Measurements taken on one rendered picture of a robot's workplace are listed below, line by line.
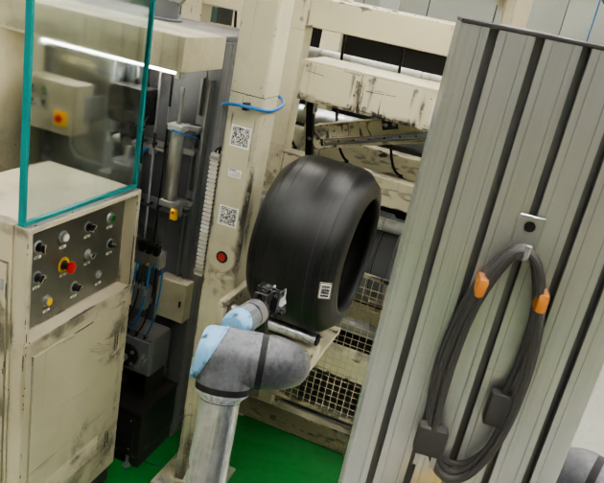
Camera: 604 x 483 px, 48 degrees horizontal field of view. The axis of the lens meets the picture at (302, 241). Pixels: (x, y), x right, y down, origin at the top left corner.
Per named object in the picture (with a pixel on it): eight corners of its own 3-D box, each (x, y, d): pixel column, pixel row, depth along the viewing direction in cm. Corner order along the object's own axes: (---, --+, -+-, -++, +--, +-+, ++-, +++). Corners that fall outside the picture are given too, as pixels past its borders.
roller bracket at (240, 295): (214, 324, 240) (218, 300, 236) (259, 287, 275) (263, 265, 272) (221, 328, 239) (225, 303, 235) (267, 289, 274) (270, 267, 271)
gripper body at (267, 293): (288, 288, 195) (272, 298, 184) (281, 315, 197) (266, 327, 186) (264, 281, 197) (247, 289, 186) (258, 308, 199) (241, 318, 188)
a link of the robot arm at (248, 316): (216, 338, 174) (221, 308, 172) (234, 327, 184) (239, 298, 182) (243, 347, 172) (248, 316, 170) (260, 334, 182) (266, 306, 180)
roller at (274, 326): (231, 300, 242) (232, 308, 245) (225, 310, 239) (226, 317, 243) (321, 332, 233) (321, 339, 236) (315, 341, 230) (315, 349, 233)
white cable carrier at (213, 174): (193, 274, 252) (210, 151, 235) (199, 269, 256) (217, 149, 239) (203, 277, 250) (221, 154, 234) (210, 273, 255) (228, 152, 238)
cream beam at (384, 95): (294, 99, 244) (302, 58, 239) (317, 93, 267) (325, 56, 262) (458, 140, 228) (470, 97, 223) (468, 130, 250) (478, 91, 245)
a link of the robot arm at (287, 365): (323, 342, 137) (305, 346, 185) (269, 333, 137) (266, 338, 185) (313, 400, 135) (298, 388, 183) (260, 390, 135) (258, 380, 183)
